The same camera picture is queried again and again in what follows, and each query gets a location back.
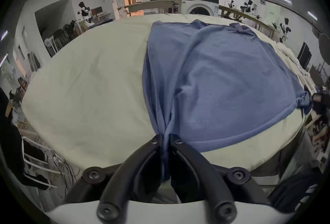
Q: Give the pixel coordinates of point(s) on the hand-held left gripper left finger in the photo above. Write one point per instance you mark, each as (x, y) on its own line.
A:
(134, 166)

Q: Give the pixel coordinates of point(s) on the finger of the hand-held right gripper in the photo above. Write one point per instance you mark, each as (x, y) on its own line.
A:
(321, 104)

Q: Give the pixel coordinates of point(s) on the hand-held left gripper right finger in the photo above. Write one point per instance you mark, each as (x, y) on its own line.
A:
(198, 166)

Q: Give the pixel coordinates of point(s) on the blue shirt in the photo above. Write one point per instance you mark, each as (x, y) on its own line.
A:
(219, 81)

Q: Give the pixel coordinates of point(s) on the white bunched cloth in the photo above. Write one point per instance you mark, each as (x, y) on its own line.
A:
(288, 54)

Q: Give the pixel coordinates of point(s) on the person's legs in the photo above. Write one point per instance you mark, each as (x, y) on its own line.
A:
(296, 166)

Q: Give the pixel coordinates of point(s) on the white and black robot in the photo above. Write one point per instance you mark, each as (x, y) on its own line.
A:
(248, 6)
(85, 12)
(285, 29)

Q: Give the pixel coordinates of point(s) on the white chair with black garment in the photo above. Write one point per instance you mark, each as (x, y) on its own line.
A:
(31, 155)

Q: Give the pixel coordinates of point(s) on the white standing fan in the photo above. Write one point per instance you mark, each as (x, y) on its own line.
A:
(49, 44)

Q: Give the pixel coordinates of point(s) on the white washing machine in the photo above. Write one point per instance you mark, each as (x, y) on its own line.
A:
(199, 5)

